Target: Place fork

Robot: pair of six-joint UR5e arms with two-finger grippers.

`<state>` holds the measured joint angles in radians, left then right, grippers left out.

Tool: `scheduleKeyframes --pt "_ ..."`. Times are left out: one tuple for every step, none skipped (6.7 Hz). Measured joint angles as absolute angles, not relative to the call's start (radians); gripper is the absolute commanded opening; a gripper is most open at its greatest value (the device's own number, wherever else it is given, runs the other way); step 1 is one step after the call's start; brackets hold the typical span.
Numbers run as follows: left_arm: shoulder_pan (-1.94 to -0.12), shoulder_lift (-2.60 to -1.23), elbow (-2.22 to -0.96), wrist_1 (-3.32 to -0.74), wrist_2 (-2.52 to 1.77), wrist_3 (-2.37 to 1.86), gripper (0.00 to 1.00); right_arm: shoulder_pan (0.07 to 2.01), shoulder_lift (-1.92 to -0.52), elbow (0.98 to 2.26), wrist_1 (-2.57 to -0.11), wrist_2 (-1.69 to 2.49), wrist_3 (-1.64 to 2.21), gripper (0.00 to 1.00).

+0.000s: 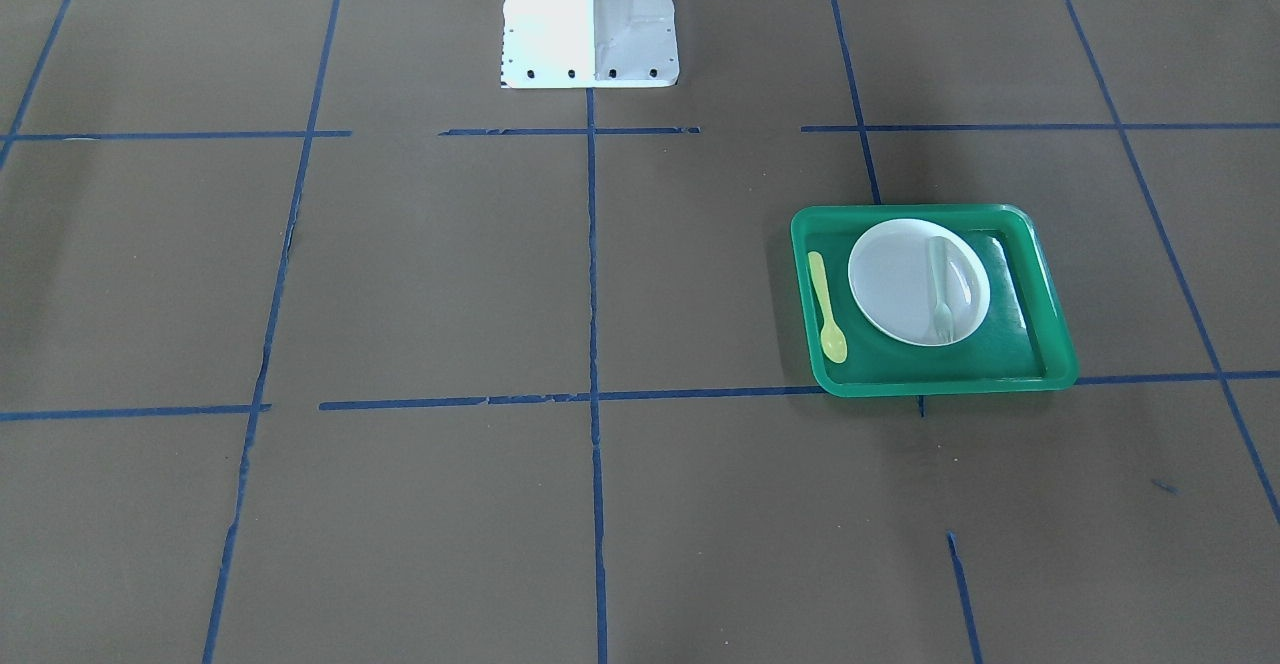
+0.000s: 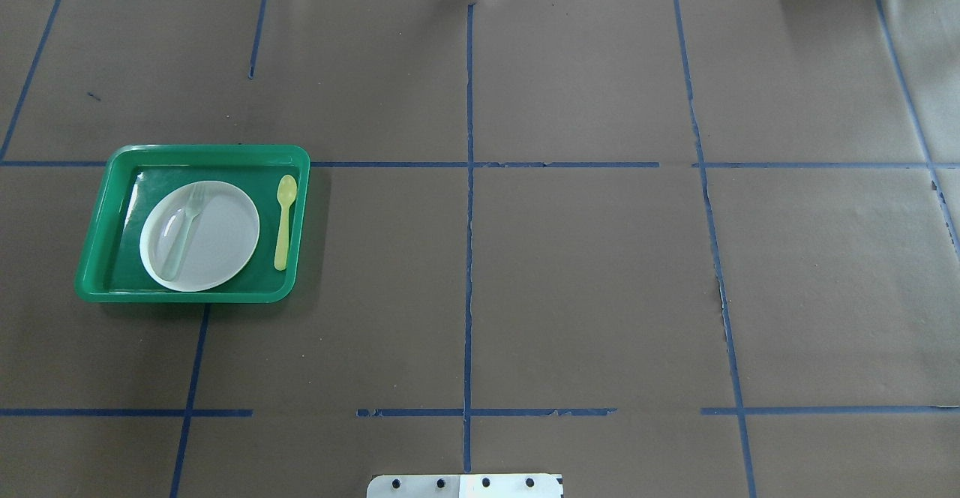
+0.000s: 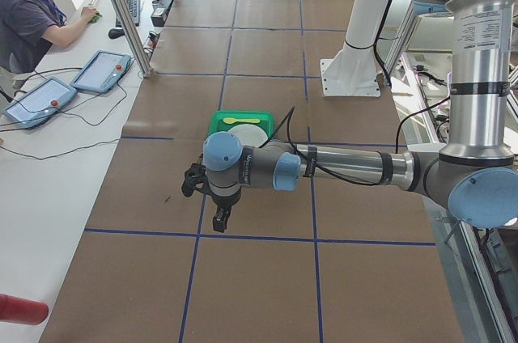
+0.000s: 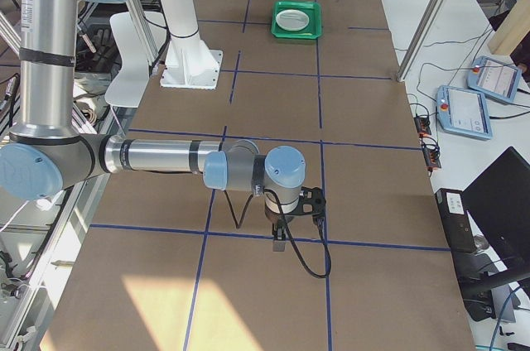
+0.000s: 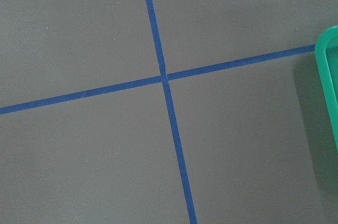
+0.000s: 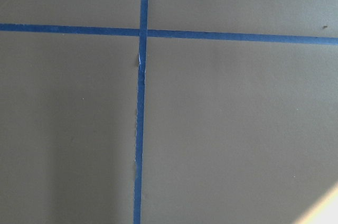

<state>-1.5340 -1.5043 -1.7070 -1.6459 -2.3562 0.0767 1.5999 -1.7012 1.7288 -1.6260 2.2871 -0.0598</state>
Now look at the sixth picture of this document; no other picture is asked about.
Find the crossing blue tape strip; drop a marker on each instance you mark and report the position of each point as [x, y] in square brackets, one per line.
[168, 34]

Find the long blue tape strip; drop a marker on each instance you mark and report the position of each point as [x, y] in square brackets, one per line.
[143, 28]

